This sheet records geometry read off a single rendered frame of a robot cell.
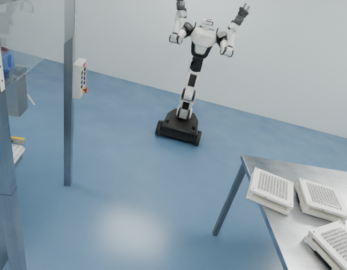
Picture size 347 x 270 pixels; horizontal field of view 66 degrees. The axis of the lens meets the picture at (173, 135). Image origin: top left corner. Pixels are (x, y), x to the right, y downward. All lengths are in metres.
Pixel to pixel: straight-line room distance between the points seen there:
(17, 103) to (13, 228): 0.61
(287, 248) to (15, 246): 1.38
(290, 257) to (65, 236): 1.59
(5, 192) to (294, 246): 1.38
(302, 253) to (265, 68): 3.67
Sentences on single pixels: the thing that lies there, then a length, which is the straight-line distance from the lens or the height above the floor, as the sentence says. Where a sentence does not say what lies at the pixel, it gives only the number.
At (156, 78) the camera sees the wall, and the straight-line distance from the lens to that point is 4.94.
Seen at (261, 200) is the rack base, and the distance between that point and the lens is 1.65.
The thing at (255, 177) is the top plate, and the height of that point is 0.91.
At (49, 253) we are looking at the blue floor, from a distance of 2.25.
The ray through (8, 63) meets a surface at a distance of 1.19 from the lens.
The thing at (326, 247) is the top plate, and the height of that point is 0.91.
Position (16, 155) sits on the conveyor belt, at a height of 0.88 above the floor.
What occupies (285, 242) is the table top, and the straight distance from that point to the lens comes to 1.54.
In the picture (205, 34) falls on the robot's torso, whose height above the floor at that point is 1.34.
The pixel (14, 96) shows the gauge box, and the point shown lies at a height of 1.21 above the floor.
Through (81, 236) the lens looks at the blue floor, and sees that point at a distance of 2.32.
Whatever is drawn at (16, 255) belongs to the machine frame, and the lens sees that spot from 1.78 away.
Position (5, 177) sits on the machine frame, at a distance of 1.38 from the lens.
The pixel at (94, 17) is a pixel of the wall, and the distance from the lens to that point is 5.06.
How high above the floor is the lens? 1.85
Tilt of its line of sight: 31 degrees down
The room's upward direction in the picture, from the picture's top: 14 degrees clockwise
